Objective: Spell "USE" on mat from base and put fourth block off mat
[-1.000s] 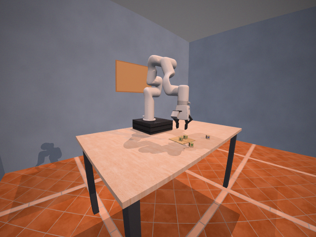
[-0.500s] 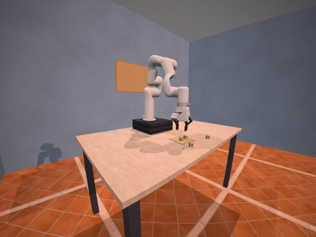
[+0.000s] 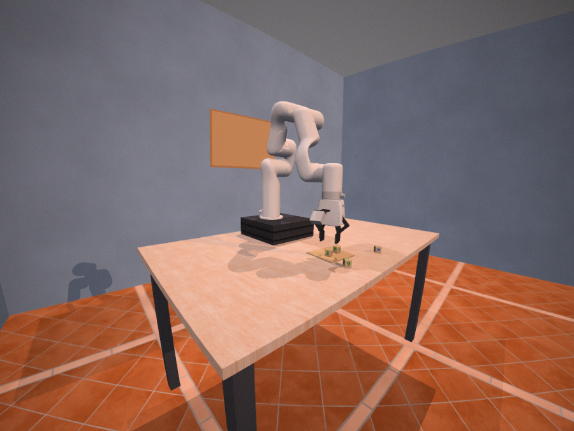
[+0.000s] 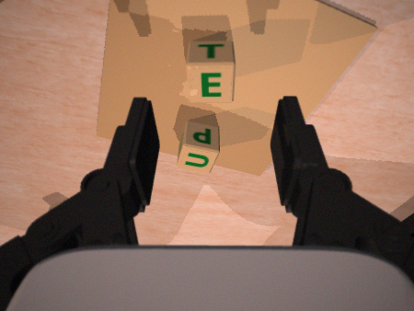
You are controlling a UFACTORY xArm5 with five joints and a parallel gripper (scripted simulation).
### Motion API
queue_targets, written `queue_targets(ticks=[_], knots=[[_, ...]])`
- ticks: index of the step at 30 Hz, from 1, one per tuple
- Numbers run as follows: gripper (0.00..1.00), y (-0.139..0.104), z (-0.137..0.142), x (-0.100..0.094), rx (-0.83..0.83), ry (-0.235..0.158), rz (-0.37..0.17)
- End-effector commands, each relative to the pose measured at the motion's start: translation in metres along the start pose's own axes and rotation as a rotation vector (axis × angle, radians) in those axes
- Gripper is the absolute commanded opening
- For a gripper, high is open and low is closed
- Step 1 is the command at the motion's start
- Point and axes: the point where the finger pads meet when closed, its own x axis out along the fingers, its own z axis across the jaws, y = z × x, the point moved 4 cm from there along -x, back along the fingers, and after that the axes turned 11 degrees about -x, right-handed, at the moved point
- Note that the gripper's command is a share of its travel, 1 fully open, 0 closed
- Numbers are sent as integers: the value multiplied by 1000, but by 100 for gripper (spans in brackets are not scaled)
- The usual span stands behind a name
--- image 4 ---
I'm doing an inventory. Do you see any tan flat mat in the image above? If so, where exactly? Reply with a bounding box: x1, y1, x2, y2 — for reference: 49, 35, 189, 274
97, 0, 378, 176

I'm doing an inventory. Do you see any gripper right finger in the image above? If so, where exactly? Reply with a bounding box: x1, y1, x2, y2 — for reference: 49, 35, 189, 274
270, 96, 414, 284

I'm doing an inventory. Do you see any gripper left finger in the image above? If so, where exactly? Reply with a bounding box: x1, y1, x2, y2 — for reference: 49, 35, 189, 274
0, 98, 160, 311

